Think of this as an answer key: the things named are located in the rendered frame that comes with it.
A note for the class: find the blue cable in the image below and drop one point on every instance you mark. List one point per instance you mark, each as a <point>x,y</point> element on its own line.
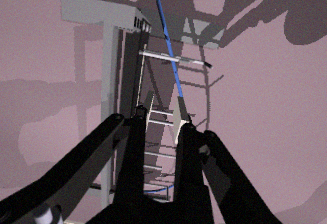
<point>173,65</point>

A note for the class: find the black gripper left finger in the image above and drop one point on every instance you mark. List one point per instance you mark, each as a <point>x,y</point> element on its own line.
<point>52,198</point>

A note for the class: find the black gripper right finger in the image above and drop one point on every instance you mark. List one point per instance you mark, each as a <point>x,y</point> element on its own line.
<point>236,197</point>

